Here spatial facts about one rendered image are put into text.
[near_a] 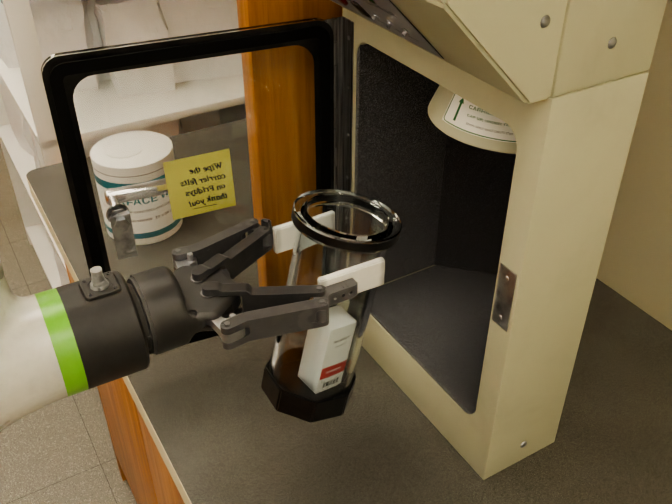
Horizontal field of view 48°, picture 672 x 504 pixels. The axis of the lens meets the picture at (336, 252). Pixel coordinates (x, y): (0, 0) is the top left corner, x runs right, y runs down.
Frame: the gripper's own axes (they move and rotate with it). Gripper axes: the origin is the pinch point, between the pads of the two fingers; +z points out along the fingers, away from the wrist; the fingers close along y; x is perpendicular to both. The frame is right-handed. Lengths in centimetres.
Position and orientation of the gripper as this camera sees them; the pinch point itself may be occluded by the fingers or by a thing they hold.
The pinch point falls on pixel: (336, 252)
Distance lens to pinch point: 74.7
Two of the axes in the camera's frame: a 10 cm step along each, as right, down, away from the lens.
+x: 0.0, 8.1, 5.8
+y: -4.9, -5.1, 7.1
